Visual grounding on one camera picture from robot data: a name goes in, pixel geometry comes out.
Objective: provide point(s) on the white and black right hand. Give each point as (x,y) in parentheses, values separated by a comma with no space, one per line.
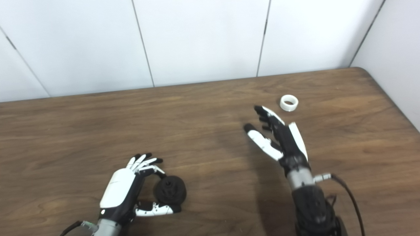
(288,144)

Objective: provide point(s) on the white and black left hand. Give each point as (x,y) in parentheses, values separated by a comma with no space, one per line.
(119,190)

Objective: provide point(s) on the round black plastic part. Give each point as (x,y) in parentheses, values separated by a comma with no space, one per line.
(172,193)

